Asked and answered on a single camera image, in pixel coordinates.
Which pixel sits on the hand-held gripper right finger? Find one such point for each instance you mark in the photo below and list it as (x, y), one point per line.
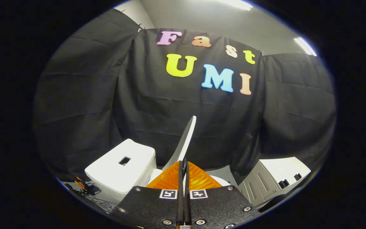
(218, 206)

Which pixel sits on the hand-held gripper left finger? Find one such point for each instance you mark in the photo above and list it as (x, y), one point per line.
(151, 206)

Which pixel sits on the white drawer cabinet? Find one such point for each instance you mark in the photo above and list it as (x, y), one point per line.
(259, 184)

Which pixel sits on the small black object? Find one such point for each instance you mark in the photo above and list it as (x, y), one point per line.
(283, 183)
(298, 176)

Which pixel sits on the black backdrop cloth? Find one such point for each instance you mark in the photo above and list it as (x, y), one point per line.
(186, 117)

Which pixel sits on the small ceiling light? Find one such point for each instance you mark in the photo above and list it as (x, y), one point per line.
(305, 46)

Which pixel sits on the large ceiling light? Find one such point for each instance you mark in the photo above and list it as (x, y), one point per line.
(237, 4)

